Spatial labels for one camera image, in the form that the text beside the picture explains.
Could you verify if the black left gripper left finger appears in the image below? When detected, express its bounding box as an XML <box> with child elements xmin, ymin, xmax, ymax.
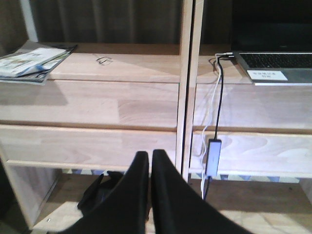
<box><xmin>60</xmin><ymin>151</ymin><xmax>149</xmax><ymax>234</ymax></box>

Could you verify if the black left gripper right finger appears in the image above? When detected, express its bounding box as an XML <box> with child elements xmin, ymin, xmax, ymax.
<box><xmin>151</xmin><ymin>149</ymin><xmax>249</xmax><ymax>234</ymax></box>

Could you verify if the wooden shelf desk unit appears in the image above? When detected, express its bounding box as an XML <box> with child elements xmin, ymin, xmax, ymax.
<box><xmin>0</xmin><ymin>0</ymin><xmax>312</xmax><ymax>234</ymax></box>

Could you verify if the grey usb adapter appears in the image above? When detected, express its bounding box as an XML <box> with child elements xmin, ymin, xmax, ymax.
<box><xmin>205</xmin><ymin>139</ymin><xmax>222</xmax><ymax>178</ymax></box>

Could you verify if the white paper label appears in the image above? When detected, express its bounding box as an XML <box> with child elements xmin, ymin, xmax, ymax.
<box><xmin>247</xmin><ymin>70</ymin><xmax>288</xmax><ymax>81</ymax></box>

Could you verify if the stack of magazines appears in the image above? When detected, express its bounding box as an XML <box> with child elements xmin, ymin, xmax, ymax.
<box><xmin>0</xmin><ymin>40</ymin><xmax>78</xmax><ymax>85</ymax></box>

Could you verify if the silver laptop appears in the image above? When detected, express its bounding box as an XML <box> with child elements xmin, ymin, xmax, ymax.
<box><xmin>231</xmin><ymin>0</ymin><xmax>312</xmax><ymax>85</ymax></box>

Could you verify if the black laptop cable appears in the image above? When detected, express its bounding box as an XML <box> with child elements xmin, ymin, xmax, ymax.
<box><xmin>203</xmin><ymin>55</ymin><xmax>235</xmax><ymax>200</ymax></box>

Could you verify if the white laptop cable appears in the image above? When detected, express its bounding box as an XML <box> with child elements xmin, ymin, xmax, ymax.
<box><xmin>200</xmin><ymin>51</ymin><xmax>234</xmax><ymax>198</ymax></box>

